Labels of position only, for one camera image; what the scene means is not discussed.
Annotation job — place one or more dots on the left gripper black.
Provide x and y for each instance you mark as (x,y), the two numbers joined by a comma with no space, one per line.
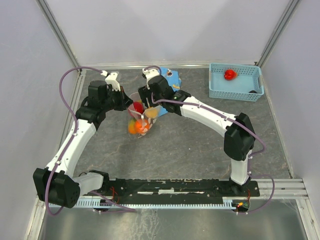
(125,101)

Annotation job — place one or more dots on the clear zip top bag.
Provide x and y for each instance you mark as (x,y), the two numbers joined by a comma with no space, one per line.
(136,115)

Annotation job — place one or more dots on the small yellow fruit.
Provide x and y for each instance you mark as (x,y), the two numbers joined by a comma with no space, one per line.
(151,112)

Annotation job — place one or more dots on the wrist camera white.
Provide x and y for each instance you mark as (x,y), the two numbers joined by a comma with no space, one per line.
(151,72)
(111,78)

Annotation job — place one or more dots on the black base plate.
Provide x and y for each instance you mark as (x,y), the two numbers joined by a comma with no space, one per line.
(176,191)

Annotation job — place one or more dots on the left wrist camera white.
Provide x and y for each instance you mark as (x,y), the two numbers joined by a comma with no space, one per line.
(111,78)

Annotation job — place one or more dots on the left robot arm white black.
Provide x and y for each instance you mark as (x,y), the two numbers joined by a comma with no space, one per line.
(56,183)

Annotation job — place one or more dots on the red bell pepper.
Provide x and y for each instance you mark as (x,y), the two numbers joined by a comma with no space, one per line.
(230,74)

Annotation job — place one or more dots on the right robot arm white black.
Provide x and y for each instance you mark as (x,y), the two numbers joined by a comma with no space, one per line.
(237,130)

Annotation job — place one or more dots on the blue patterned cloth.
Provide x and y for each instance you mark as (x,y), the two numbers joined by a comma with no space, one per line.
(172,77)

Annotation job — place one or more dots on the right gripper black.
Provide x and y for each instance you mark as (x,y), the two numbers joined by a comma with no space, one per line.
(144,92)

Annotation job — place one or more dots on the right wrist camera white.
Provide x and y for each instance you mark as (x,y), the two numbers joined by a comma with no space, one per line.
(151,72)

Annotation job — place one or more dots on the red apple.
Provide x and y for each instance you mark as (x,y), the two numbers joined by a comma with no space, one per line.
(138,107)

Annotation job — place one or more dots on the light blue cable duct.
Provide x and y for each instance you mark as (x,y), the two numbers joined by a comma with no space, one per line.
(100,203)

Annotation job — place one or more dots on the orange fruit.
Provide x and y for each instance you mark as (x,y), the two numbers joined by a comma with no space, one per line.
(141,126)

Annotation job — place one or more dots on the light blue plastic basket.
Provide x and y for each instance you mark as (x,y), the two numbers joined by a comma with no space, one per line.
(246,86)

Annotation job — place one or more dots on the green orange mango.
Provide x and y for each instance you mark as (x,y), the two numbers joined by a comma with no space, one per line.
(131,127)

